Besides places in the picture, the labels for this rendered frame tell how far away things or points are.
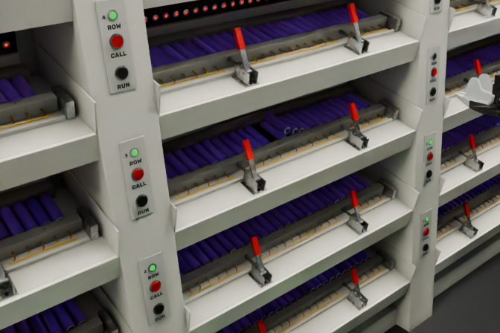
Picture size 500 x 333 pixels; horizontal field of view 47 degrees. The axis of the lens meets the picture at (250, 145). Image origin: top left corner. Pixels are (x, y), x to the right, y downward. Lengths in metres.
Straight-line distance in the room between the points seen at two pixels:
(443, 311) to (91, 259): 1.02
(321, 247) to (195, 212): 0.34
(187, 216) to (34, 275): 0.25
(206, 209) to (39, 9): 0.42
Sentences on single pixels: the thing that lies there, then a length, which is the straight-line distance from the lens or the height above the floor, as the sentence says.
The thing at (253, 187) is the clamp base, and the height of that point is 0.55.
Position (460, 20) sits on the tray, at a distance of 1.40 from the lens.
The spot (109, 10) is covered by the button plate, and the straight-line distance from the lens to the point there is 0.79.
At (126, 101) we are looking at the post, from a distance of 0.82.
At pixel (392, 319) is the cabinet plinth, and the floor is 0.02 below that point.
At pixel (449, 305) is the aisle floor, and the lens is 1.66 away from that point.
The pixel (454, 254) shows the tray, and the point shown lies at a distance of 1.60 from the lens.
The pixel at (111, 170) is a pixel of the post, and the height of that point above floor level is 0.67.
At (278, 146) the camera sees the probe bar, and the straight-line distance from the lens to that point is 1.09.
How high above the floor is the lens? 0.99
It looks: 22 degrees down
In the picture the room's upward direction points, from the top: 4 degrees counter-clockwise
